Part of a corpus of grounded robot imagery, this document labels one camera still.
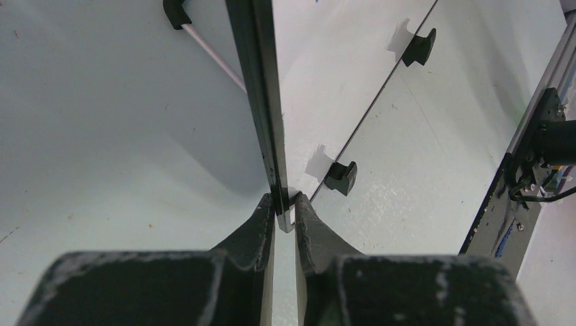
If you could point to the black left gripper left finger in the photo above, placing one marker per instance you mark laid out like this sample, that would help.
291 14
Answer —
230 284

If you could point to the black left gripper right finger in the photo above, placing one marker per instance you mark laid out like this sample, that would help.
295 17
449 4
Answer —
339 285

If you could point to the small black framed whiteboard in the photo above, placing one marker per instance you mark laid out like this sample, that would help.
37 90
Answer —
312 69

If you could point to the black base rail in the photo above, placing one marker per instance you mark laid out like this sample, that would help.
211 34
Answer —
503 226

